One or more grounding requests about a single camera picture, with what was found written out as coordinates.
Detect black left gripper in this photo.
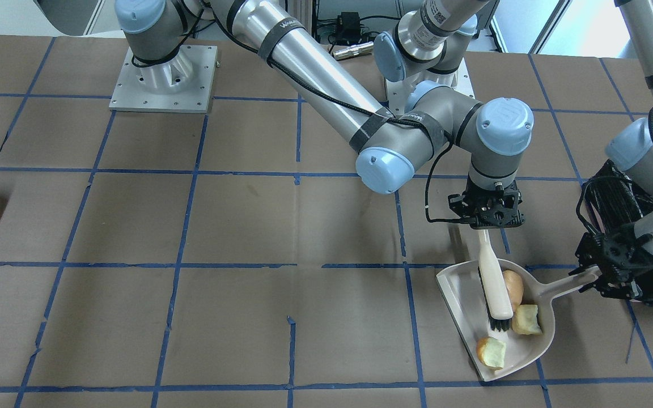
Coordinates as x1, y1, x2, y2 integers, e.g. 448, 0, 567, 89
574, 227, 653, 300

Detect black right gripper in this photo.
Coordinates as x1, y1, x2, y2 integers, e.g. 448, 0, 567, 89
447, 182, 525, 230

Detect brown potato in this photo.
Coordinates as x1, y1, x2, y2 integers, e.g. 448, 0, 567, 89
502, 270, 524, 312

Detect beige hand brush black bristles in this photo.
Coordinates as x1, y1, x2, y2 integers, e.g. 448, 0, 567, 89
477, 229, 514, 332

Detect orange bread piece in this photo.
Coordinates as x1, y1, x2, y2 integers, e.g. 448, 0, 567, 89
511, 304, 542, 335

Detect pale apple piece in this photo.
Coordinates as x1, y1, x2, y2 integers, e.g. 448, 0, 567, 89
476, 336, 506, 370

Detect beige plastic dustpan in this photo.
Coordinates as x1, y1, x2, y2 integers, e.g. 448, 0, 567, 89
435, 258, 600, 382

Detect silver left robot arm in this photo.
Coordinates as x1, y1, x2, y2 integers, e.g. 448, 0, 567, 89
367, 1, 653, 299

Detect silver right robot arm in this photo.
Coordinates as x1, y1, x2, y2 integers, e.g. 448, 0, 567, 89
115, 1, 534, 230

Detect silver metal cylinder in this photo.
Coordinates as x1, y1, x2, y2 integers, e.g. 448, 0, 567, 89
331, 41, 374, 61

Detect black power adapter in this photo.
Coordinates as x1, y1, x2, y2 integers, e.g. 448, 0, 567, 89
335, 11, 361, 39

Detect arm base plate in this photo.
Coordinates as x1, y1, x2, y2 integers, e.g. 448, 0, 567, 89
109, 45, 219, 114
384, 58, 475, 114

